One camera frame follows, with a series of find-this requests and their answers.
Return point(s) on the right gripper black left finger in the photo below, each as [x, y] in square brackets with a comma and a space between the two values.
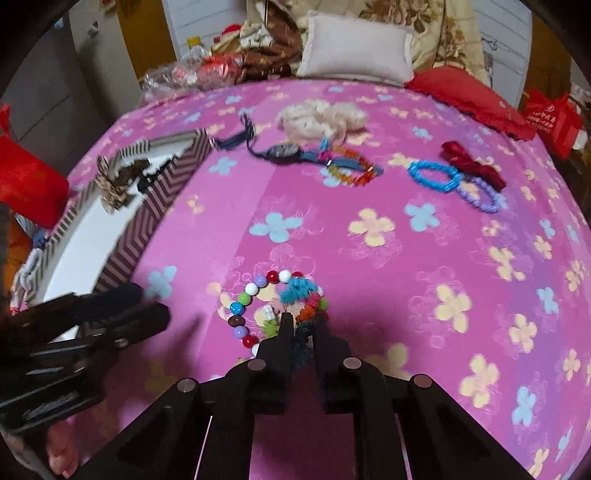
[254, 387]

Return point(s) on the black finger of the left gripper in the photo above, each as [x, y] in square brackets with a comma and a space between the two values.
[130, 327]
[69, 310]

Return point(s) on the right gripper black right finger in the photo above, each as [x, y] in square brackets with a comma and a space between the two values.
[376, 402]

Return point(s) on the blue strap wrist watch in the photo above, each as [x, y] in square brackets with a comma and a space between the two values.
[346, 165]

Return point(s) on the red velvet bow clip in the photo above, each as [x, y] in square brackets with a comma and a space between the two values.
[456, 155]

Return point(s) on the cream chiffon scrunchie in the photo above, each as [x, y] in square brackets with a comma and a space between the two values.
[317, 119]

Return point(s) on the striped white jewelry tray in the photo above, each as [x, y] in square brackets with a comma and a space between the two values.
[92, 251]

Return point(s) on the person's hand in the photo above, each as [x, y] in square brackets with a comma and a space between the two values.
[63, 456]

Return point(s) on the leopard print bow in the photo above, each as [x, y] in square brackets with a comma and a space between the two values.
[112, 197]

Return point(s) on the red tote bag left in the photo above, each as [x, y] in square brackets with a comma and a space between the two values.
[29, 187]

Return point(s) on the red tote bag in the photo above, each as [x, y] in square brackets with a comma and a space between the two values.
[556, 121]
[29, 187]

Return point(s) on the black scrunchie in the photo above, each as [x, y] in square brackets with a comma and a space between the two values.
[145, 181]

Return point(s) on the brown scrunchie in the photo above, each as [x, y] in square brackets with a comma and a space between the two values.
[129, 173]

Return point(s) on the pink floral bed sheet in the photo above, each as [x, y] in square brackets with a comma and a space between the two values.
[426, 269]

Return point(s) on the clear plastic snack bag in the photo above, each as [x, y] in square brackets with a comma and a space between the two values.
[191, 75]

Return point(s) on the yellow cap bottle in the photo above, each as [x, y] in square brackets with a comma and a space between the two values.
[195, 50]

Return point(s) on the santa plush toy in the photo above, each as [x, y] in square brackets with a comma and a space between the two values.
[228, 42]

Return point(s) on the brown patterned blanket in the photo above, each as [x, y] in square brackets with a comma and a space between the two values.
[274, 47]

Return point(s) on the red heart cushion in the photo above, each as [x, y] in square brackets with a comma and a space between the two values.
[455, 87]

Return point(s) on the red tote bag right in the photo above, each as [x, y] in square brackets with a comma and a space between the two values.
[556, 121]

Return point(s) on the white pillow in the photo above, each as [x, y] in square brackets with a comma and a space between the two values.
[355, 49]

